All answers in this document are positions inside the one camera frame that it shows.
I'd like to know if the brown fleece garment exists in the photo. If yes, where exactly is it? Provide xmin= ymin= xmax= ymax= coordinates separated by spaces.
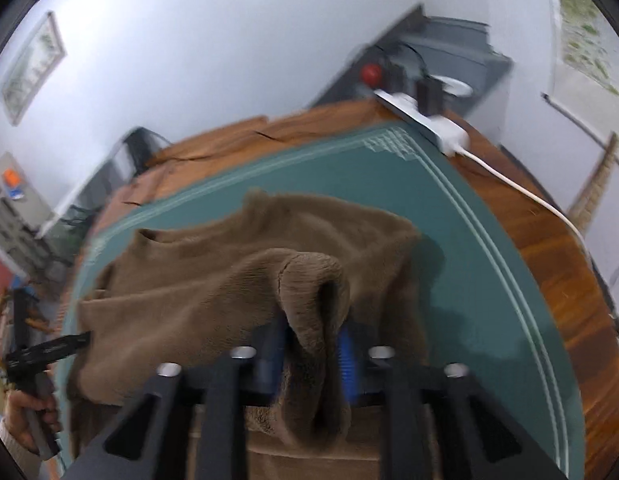
xmin=67 ymin=192 xmax=427 ymax=479

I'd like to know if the person's left hand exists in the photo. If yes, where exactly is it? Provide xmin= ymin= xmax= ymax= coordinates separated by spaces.
xmin=4 ymin=372 xmax=61 ymax=460

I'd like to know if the green table mat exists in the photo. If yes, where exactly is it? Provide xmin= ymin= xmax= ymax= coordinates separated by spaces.
xmin=70 ymin=122 xmax=585 ymax=479

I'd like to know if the black metal chair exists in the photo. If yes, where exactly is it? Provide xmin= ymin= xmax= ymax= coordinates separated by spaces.
xmin=60 ymin=127 xmax=173 ymax=226

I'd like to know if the beige shelf cabinet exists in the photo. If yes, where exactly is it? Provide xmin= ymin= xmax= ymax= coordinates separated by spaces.
xmin=0 ymin=152 xmax=52 ymax=274

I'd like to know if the white power strip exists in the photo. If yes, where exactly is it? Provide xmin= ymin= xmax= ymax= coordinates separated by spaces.
xmin=373 ymin=89 xmax=470 ymax=157

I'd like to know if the wooden stick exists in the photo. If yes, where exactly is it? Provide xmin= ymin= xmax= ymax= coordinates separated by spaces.
xmin=567 ymin=132 xmax=619 ymax=234

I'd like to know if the black power adapter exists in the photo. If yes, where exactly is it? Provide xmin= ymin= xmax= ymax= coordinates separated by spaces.
xmin=415 ymin=76 xmax=444 ymax=117

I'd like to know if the red ball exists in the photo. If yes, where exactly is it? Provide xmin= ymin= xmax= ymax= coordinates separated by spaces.
xmin=359 ymin=63 xmax=384 ymax=89

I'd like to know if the framed landscape picture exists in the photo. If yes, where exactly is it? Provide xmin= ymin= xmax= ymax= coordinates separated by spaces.
xmin=0 ymin=11 xmax=67 ymax=127

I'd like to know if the landscape scroll painting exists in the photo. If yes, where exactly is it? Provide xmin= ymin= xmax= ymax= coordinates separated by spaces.
xmin=546 ymin=0 xmax=619 ymax=161

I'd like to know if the white power cord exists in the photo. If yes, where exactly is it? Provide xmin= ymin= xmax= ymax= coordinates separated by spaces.
xmin=453 ymin=145 xmax=591 ymax=246

